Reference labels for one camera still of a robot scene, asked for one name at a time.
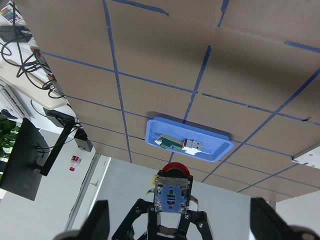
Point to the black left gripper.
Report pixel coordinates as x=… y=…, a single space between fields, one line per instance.
x=162 y=232

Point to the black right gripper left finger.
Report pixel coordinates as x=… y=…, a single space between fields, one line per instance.
x=95 y=227

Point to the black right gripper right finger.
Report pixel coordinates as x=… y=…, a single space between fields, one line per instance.
x=266 y=224

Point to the red emergency stop button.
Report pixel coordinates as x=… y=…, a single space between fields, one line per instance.
x=172 y=189

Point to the red capped plastic bottle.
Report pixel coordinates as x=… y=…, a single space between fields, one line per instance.
x=76 y=158

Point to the white circuit breaker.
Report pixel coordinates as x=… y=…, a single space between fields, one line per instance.
x=192 y=147

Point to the green terminal block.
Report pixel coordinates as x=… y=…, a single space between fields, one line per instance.
x=167 y=142

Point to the blue plastic tray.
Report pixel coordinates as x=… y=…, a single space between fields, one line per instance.
x=215 y=145

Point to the black monitor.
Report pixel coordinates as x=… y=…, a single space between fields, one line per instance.
x=30 y=160

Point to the aluminium frame post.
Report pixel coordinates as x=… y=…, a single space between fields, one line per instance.
x=88 y=192

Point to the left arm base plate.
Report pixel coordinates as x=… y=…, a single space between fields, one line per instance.
x=309 y=156

